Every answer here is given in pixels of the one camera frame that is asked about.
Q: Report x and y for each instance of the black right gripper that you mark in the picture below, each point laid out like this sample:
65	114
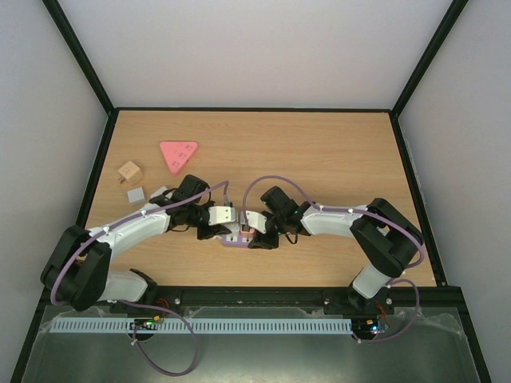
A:
264	239

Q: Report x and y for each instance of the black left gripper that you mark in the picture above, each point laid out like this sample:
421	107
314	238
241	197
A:
217	230

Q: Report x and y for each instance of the pink plug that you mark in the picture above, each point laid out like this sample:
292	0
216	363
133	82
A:
247	232

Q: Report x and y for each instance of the purple power strip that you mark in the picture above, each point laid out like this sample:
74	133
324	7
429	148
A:
236	241

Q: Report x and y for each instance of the white cube plug red pattern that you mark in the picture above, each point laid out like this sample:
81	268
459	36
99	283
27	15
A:
160	191

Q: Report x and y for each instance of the pink triangular power strip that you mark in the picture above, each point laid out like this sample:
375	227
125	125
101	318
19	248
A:
177	153

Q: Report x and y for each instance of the white 66W USB charger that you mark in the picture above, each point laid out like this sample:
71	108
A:
136	196

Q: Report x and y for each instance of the beige dragon cube plug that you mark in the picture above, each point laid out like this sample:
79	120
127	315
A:
129	173

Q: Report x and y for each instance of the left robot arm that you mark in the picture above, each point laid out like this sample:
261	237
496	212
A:
79	270

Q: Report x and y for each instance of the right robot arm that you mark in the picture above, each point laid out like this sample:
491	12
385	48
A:
387	238

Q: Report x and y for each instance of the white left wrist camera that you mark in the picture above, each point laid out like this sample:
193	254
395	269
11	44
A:
220	215

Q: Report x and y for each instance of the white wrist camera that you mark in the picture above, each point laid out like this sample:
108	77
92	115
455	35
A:
220	215
254	219

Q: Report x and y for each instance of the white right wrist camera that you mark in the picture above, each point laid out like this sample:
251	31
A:
254	219

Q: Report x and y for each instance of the light blue cable duct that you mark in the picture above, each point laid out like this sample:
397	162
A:
202	326

